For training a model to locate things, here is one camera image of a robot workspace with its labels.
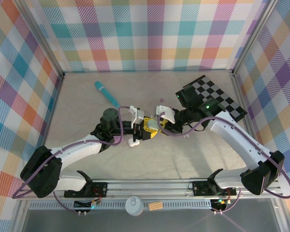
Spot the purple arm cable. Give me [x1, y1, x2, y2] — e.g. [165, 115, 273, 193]
[158, 111, 290, 215]
[12, 105, 133, 215]

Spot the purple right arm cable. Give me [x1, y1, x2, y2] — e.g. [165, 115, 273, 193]
[158, 111, 290, 215]

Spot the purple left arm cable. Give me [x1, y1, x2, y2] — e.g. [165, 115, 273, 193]
[12, 105, 133, 215]

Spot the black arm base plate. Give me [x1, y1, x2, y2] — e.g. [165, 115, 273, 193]
[192, 180, 238, 197]
[63, 181, 109, 198]

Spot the teal pen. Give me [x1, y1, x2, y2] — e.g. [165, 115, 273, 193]
[94, 81, 121, 109]

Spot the white round cup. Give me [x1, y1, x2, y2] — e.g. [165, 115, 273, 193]
[125, 196, 144, 217]

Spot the aluminium frame post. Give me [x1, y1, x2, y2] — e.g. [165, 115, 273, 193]
[15, 0, 65, 78]
[231, 0, 281, 74]

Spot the perforated metal cable duct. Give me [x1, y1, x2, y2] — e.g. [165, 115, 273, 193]
[29, 202, 216, 211]

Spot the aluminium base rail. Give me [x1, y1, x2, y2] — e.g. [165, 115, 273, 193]
[16, 178, 284, 200]

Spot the small electronics board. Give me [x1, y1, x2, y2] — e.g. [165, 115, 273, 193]
[210, 198, 232, 210]
[73, 198, 102, 209]

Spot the black grey chessboard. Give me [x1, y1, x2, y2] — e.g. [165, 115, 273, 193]
[183, 74, 247, 122]

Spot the mint green earbud case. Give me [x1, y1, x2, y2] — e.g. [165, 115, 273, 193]
[146, 120, 160, 131]

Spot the aluminium side rail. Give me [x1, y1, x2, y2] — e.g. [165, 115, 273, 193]
[40, 74, 65, 155]
[232, 72, 259, 150]

